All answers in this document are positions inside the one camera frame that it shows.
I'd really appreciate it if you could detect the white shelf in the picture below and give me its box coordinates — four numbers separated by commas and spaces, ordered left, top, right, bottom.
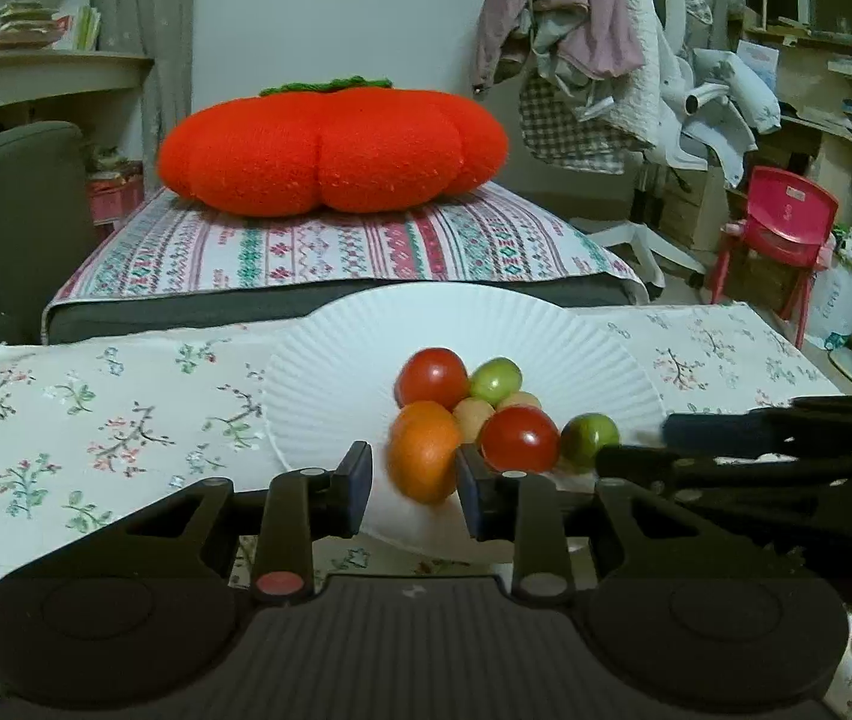
0, 52, 155, 137

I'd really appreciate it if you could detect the white bag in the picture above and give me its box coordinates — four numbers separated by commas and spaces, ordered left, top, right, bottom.
805, 229, 852, 361

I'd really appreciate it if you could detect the white paper plate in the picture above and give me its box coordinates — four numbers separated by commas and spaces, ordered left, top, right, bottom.
261, 281, 667, 563

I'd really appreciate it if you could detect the white swivel chair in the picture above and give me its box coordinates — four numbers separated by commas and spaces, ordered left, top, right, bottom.
568, 0, 712, 308

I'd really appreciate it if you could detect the red plastic chair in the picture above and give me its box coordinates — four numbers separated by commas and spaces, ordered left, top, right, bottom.
705, 166, 841, 350

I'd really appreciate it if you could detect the yellow tomato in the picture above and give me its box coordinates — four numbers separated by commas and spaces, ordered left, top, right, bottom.
453, 397, 497, 445

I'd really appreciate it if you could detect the grey sofa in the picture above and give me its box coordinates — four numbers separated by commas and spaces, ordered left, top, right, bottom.
0, 90, 97, 376

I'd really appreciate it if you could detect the red tomato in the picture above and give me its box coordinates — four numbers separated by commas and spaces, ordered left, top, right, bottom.
479, 405, 562, 473
394, 347, 470, 410

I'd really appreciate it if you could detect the pink garment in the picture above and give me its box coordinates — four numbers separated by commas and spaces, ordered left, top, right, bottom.
471, 0, 641, 95

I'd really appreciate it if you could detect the pile of books and papers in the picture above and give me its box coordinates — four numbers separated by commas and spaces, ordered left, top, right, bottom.
0, 1, 101, 68

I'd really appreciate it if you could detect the floral white tablecloth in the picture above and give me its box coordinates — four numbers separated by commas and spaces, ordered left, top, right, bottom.
0, 300, 847, 713

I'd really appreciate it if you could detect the wooden shelf unit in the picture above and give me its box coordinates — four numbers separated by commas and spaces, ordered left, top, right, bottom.
733, 0, 852, 241

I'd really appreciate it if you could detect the orange tangerine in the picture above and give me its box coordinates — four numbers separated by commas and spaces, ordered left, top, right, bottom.
387, 400, 464, 505

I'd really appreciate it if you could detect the green tomato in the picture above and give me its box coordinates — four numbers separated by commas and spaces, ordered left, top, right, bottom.
560, 413, 620, 466
469, 357, 524, 407

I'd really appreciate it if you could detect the grey curtain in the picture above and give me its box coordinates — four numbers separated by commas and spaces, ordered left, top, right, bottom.
92, 0, 198, 188

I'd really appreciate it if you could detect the grey ottoman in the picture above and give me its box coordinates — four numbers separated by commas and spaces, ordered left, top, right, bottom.
42, 277, 650, 346

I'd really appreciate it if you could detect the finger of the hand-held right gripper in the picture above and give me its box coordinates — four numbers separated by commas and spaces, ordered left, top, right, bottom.
595, 444, 852, 567
662, 394, 852, 460

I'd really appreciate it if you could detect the checked cloth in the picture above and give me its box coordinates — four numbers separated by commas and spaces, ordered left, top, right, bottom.
518, 75, 641, 175

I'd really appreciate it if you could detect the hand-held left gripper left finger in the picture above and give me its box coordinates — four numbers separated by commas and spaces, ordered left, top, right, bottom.
122, 440, 374, 608

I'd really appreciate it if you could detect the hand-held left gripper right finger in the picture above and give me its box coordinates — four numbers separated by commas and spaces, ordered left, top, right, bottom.
456, 444, 699, 608

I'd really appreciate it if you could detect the pink storage box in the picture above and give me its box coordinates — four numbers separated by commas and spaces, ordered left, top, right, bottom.
87, 157, 146, 226

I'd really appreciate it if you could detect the wooden cabinet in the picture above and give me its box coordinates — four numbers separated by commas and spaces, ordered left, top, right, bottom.
658, 165, 728, 256

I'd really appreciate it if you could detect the red cushion with green leaf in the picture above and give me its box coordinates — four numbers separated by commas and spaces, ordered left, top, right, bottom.
157, 76, 509, 217

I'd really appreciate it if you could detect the striped patterned cover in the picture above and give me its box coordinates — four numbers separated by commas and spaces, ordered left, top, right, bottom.
47, 180, 648, 308

